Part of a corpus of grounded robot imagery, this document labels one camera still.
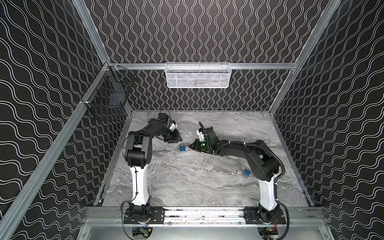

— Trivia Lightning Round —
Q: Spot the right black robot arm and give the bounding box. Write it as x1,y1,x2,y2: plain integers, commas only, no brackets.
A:
189,127,286,224

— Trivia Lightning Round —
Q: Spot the white wire mesh basket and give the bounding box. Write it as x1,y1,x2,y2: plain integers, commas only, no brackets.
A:
165,62,232,89

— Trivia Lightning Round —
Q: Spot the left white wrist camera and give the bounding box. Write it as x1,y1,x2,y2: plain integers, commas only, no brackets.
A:
168,121,178,131

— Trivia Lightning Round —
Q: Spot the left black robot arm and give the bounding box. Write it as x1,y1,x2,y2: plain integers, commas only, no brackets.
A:
124,112,183,223

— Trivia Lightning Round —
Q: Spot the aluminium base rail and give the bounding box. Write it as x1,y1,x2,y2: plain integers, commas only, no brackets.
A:
83,207,325,228

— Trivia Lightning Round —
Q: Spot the blue padlock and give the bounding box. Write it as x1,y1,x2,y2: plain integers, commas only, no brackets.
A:
179,143,186,153
236,169,252,179

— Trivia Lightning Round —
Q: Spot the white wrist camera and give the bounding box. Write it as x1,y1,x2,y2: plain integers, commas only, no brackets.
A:
168,121,178,131
197,129,206,142

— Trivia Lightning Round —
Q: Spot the black wire mesh basket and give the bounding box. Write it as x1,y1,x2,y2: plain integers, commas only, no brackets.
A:
81,62,131,123

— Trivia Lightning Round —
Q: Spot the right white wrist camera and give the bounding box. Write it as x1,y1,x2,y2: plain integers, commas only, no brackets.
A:
197,129,206,142

